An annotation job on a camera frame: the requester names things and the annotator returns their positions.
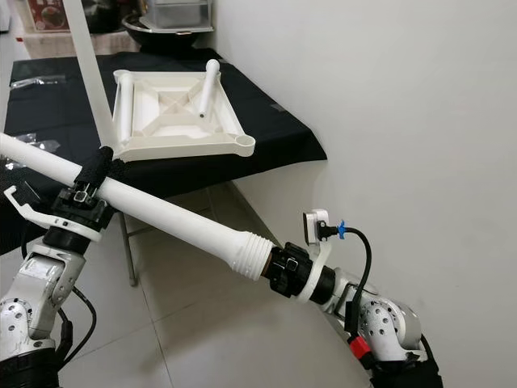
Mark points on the white plastic table leg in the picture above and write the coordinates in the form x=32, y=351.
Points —
x=89, y=73
x=123, y=109
x=178, y=214
x=208, y=89

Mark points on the white plastic children table top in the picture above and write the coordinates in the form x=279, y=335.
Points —
x=186, y=137

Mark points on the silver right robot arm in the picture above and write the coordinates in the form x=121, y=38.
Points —
x=388, y=331

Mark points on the metal folding table leg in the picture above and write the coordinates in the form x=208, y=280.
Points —
x=127, y=250

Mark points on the black tablecloth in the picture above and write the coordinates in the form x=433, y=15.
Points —
x=48, y=113

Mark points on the clear tape strip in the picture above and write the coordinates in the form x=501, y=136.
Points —
x=39, y=82

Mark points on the beige cloth covered bench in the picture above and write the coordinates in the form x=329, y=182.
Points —
x=65, y=47

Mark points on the black bag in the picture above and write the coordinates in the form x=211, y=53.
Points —
x=103, y=14

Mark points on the red printed box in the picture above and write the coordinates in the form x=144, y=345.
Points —
x=48, y=16

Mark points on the clear plastic storage box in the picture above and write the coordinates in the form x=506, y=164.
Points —
x=178, y=12

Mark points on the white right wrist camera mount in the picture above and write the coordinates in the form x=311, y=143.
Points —
x=315, y=222

